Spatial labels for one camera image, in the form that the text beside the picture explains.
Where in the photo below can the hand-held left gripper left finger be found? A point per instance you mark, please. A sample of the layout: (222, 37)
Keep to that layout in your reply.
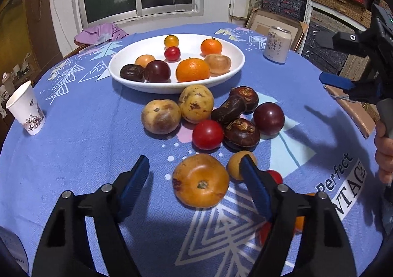
(135, 185)

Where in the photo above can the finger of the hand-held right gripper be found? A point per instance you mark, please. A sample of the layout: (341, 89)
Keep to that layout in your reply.
(336, 80)
(350, 42)

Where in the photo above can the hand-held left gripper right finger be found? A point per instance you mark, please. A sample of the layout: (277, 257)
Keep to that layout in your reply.
(254, 188)

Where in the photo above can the red cherry tomato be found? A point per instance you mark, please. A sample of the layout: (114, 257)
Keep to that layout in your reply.
(275, 176)
(208, 135)
(172, 53)
(264, 232)

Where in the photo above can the small tan longan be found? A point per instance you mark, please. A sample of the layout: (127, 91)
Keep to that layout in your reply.
(235, 166)

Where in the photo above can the tan pepino melon with calyx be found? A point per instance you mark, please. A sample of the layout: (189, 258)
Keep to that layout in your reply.
(201, 180)

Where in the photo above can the orange tomato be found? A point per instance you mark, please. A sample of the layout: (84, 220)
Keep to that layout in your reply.
(299, 223)

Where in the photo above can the dark purple plum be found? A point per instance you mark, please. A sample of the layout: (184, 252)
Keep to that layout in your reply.
(157, 71)
(268, 118)

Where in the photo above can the brown spotted potato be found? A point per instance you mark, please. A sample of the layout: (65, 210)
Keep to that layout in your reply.
(161, 116)

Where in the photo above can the yellow spotted pepino melon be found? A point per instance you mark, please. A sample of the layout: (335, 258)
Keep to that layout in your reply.
(196, 102)

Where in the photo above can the striped pepino melon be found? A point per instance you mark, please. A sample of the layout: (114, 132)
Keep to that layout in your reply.
(217, 63)
(145, 60)

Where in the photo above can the large mandarin orange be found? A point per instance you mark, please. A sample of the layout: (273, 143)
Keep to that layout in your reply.
(192, 69)

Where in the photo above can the small mandarin orange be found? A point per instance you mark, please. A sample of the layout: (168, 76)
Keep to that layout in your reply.
(211, 46)

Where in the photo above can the white oval plate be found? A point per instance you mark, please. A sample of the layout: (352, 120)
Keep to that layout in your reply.
(138, 49)

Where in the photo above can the small yellow tomato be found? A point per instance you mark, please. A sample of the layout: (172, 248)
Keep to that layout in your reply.
(171, 40)

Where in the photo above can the person's right hand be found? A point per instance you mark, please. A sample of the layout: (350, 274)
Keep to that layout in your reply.
(385, 157)

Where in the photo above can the white shelf rack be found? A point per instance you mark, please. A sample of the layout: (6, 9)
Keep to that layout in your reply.
(308, 19)

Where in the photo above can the beige drink can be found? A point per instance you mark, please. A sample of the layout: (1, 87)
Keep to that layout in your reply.
(276, 46)

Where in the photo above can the cardboard box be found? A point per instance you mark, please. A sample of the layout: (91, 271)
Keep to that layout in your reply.
(261, 20)

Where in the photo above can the white floral paper cup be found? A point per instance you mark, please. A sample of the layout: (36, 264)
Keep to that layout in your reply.
(26, 111)

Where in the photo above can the wooden chair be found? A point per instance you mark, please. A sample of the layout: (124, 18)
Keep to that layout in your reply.
(80, 47)

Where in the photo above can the purple garment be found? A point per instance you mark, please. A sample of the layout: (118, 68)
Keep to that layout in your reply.
(98, 33)

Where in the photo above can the wooden glass cabinet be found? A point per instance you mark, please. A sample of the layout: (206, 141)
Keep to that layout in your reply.
(18, 28)

